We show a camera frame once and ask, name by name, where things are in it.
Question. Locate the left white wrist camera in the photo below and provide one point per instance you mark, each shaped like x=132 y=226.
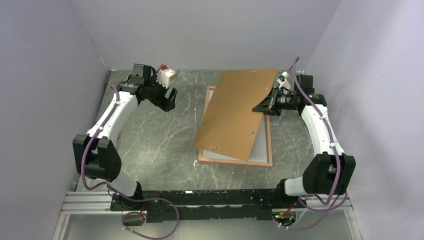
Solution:
x=165 y=75

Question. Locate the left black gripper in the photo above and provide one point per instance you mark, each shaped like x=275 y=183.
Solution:
x=166 y=104

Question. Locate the aluminium extrusion rail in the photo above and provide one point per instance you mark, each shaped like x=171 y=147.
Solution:
x=99 y=202

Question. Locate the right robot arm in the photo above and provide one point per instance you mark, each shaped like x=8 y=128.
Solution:
x=331 y=169

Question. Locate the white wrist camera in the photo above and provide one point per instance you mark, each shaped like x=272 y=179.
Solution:
x=283 y=83
x=165 y=75

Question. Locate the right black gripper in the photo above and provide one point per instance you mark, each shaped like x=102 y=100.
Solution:
x=268 y=106

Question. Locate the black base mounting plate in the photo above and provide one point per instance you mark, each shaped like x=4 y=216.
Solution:
x=219 y=204

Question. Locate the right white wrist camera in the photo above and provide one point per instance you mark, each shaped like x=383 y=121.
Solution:
x=283 y=83

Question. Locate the brown backing board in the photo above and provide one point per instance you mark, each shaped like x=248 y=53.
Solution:
x=252 y=84

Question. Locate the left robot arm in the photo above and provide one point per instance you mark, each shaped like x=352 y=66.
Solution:
x=96 y=157

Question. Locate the pink wooden picture frame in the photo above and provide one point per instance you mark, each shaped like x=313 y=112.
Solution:
x=230 y=133

